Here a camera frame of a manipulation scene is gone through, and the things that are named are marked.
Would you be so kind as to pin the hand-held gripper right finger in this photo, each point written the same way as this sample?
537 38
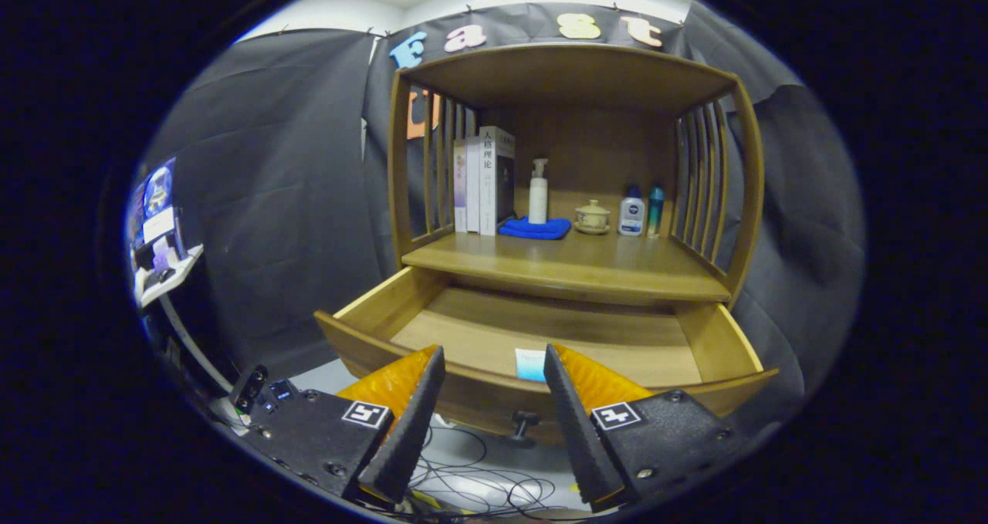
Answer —
583 439

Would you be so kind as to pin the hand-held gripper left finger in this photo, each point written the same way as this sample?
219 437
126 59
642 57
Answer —
409 439

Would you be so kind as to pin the blue and white cosmetic tube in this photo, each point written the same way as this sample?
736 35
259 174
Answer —
530 364

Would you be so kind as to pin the wooden countertop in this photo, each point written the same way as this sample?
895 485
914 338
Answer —
556 265

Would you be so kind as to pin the wooden cabinet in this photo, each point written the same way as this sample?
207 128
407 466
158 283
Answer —
587 138

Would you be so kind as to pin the black power strip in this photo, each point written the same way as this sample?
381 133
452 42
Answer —
251 385

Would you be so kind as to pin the blue folded cloth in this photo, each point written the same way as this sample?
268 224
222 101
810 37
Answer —
534 229

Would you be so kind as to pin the beige lidded teacup with saucer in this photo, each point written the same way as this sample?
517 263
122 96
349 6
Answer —
592 217

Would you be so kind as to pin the white bottle with blue cap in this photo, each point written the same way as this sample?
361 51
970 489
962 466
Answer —
631 215

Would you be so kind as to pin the slim teal bottle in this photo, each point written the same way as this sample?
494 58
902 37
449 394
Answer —
655 211

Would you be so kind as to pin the white pump bottle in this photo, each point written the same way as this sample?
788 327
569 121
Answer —
538 200

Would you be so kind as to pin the white book with portrait cover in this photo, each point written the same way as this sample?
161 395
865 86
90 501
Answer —
500 184

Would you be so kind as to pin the white side desk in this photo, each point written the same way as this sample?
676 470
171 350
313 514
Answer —
174 273

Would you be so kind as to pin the computer monitor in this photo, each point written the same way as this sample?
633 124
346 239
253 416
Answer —
157 200

